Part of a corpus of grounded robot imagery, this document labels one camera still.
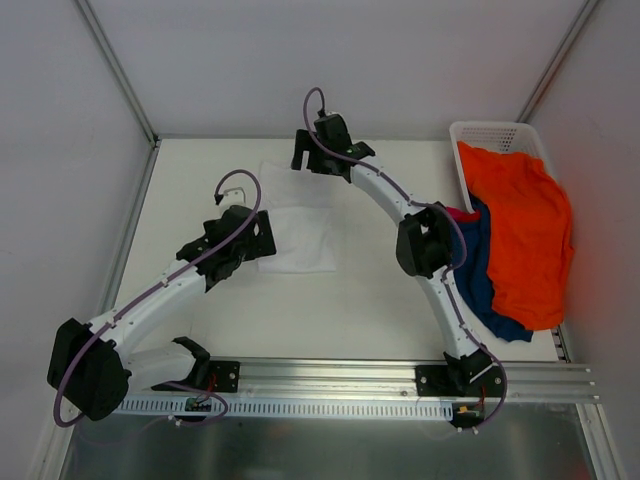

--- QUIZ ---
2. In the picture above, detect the white t shirt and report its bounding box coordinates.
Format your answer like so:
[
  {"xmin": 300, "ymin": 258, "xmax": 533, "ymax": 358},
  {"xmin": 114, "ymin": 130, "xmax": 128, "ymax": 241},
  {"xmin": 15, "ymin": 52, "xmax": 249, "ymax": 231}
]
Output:
[{"xmin": 258, "ymin": 162, "xmax": 336, "ymax": 274}]

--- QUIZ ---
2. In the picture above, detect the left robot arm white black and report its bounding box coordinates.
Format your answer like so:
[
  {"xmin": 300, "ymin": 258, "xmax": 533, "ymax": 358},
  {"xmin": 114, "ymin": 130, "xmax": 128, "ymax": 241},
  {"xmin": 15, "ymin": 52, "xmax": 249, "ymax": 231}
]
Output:
[{"xmin": 47, "ymin": 205, "xmax": 276, "ymax": 428}]

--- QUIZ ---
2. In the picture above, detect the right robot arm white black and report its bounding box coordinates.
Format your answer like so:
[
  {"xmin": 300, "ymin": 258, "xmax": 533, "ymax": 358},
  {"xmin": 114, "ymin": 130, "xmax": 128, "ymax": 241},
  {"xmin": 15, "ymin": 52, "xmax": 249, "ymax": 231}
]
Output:
[{"xmin": 291, "ymin": 110, "xmax": 506, "ymax": 396}]

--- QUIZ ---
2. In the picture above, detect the magenta t shirt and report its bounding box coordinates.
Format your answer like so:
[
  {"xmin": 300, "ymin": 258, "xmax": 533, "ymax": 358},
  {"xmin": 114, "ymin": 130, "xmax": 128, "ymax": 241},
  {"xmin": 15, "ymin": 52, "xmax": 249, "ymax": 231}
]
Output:
[{"xmin": 446, "ymin": 207, "xmax": 481, "ymax": 224}]

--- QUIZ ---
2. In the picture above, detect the white plastic laundry basket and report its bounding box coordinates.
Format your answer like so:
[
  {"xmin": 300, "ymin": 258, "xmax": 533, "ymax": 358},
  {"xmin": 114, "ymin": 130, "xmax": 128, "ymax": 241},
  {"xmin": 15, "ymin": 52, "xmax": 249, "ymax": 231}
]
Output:
[{"xmin": 449, "ymin": 121, "xmax": 557, "ymax": 213}]

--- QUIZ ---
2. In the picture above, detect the blue t shirt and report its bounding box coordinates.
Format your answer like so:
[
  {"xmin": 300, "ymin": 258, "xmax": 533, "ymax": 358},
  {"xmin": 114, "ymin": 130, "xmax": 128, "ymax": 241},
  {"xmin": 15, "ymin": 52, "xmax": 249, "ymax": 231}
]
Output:
[{"xmin": 454, "ymin": 196, "xmax": 533, "ymax": 343}]

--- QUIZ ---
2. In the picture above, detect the orange t shirt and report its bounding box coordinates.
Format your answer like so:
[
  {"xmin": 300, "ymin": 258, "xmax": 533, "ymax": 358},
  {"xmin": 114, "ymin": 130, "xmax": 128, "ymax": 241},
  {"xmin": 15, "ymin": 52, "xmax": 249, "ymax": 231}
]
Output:
[{"xmin": 457, "ymin": 141, "xmax": 574, "ymax": 331}]

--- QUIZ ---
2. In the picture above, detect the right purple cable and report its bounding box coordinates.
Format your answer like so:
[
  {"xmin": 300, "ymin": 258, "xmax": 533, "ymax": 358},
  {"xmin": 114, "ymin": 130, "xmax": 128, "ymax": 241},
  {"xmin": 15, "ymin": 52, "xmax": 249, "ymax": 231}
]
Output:
[{"xmin": 304, "ymin": 87, "xmax": 509, "ymax": 401}]

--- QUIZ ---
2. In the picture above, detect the purple cable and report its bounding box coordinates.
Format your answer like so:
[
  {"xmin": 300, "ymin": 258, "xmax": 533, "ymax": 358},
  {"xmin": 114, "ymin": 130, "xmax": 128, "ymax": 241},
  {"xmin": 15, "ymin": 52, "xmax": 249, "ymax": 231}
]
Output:
[
  {"xmin": 53, "ymin": 169, "xmax": 265, "ymax": 429},
  {"xmin": 304, "ymin": 87, "xmax": 509, "ymax": 401}
]

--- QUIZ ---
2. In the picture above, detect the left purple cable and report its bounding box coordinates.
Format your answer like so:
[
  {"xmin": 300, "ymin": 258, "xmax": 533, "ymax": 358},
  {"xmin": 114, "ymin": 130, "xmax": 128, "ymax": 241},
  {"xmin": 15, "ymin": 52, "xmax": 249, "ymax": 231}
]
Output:
[{"xmin": 53, "ymin": 169, "xmax": 265, "ymax": 429}]

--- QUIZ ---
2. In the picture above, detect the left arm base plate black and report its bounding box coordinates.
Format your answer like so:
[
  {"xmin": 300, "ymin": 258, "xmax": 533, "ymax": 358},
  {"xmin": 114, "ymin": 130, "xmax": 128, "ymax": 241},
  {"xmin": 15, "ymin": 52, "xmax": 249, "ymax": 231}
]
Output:
[{"xmin": 196, "ymin": 360, "xmax": 241, "ymax": 393}]

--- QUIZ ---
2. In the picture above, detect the slotted cable duct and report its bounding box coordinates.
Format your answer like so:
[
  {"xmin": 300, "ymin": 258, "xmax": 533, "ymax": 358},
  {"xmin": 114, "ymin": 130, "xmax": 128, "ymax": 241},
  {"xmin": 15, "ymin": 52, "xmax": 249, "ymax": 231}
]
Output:
[{"xmin": 115, "ymin": 395, "xmax": 453, "ymax": 422}]

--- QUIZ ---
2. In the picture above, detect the left aluminium frame post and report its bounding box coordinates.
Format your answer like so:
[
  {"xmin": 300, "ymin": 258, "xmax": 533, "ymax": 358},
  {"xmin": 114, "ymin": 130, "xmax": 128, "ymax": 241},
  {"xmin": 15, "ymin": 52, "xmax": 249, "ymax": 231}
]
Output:
[{"xmin": 72, "ymin": 0, "xmax": 159, "ymax": 147}]

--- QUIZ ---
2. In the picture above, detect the aluminium frame post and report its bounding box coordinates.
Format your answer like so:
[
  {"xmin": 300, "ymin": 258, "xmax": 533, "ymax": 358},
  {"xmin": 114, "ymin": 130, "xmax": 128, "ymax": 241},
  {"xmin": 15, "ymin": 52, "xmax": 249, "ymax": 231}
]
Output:
[
  {"xmin": 72, "ymin": 0, "xmax": 159, "ymax": 147},
  {"xmin": 516, "ymin": 0, "xmax": 602, "ymax": 123}
]

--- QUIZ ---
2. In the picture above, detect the right aluminium frame post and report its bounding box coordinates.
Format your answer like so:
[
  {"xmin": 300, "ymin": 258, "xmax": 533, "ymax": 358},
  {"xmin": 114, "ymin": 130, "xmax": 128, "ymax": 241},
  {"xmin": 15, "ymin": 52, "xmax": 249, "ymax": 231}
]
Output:
[{"xmin": 516, "ymin": 0, "xmax": 602, "ymax": 123}]

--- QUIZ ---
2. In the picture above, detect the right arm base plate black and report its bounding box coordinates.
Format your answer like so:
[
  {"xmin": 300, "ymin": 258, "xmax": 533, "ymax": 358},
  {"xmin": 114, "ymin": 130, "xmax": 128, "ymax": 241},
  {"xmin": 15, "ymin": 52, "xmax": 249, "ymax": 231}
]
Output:
[{"xmin": 414, "ymin": 364, "xmax": 507, "ymax": 398}]

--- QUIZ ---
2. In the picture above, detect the aluminium mounting rail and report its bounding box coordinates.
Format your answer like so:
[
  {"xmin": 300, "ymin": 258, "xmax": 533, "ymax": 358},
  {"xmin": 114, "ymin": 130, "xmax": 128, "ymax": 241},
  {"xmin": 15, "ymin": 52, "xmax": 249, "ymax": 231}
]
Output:
[{"xmin": 213, "ymin": 357, "xmax": 601, "ymax": 404}]

